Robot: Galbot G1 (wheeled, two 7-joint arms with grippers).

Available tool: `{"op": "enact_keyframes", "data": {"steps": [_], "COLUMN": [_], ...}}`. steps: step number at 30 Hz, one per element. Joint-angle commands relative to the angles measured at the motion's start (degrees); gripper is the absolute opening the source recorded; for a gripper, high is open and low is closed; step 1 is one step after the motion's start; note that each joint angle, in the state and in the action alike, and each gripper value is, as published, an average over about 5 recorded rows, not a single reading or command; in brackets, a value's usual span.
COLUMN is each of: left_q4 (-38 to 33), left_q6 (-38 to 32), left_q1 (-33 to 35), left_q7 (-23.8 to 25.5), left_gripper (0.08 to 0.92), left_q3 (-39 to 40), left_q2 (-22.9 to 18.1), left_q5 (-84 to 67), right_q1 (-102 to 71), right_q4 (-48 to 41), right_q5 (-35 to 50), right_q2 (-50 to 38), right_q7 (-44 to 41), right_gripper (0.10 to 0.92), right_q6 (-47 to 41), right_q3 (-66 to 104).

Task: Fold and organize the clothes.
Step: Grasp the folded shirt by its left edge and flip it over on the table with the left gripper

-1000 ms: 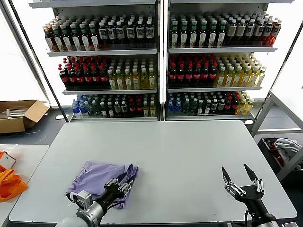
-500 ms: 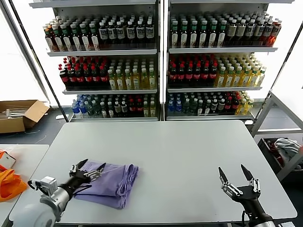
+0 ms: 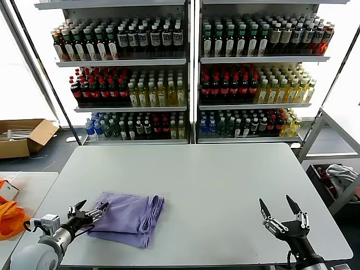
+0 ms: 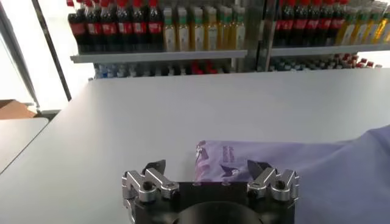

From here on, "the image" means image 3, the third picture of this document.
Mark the clear green water bottle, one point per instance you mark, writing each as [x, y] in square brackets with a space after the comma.
[230, 129]
[222, 129]
[107, 130]

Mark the grey metal frame table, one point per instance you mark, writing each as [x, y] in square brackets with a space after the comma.
[332, 155]

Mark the red item in crate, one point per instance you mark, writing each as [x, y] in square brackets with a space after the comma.
[322, 172]

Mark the open cardboard box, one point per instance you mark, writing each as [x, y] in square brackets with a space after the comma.
[17, 149]

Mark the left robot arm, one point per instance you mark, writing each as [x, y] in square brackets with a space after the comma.
[33, 258]

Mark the white sheets in carton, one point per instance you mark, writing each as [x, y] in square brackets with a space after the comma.
[17, 135]

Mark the orange cloth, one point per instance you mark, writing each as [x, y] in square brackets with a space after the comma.
[11, 223]

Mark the white grey cloth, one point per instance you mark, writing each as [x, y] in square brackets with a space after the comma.
[342, 176]

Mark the dark bottle beige label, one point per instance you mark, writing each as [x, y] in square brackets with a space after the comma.
[255, 128]
[140, 131]
[275, 38]
[148, 131]
[263, 128]
[286, 38]

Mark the dark bottle grey label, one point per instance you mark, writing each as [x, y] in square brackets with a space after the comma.
[297, 38]
[166, 38]
[177, 38]
[143, 39]
[122, 40]
[133, 40]
[318, 38]
[308, 38]
[155, 39]

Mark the black crate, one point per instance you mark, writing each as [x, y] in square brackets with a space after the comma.
[315, 175]

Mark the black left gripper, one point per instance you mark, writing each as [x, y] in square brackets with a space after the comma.
[77, 220]

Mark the white metal shelf unit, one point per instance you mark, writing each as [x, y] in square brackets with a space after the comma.
[265, 60]
[121, 63]

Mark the black diagonal frame pole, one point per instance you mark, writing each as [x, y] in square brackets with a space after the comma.
[47, 76]
[331, 85]

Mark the dark bottle white cap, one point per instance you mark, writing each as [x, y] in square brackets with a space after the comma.
[238, 130]
[247, 130]
[123, 132]
[132, 132]

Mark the red drink bottle grey label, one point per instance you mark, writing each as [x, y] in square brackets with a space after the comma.
[327, 40]

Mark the purple t-shirt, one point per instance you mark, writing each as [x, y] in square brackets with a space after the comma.
[123, 222]

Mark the blue water bottle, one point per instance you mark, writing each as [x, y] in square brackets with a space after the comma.
[212, 130]
[203, 130]
[99, 131]
[90, 131]

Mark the yellow drink bottle white cap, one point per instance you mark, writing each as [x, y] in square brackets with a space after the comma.
[152, 97]
[181, 97]
[287, 129]
[296, 128]
[134, 97]
[162, 97]
[301, 94]
[182, 132]
[171, 97]
[310, 94]
[143, 97]
[174, 132]
[272, 94]
[281, 94]
[292, 94]
[262, 94]

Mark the dark tea bottle green cap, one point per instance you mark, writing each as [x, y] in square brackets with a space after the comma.
[102, 51]
[263, 45]
[90, 51]
[80, 52]
[241, 45]
[113, 51]
[252, 45]
[69, 52]
[230, 45]
[207, 45]
[219, 45]

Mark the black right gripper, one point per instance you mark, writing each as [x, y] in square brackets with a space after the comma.
[296, 236]

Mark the amber tea bottle white label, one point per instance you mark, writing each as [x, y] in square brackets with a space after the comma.
[58, 52]

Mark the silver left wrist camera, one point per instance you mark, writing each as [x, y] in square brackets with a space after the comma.
[50, 222]

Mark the cola bottle red cap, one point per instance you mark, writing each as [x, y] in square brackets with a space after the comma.
[244, 90]
[77, 94]
[95, 94]
[271, 128]
[166, 131]
[114, 94]
[225, 90]
[253, 90]
[85, 94]
[215, 90]
[234, 90]
[279, 128]
[206, 90]
[157, 131]
[105, 94]
[123, 94]

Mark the orange and white box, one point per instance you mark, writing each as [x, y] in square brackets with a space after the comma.
[8, 191]

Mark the small white floor object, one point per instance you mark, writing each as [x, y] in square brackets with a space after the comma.
[72, 139]

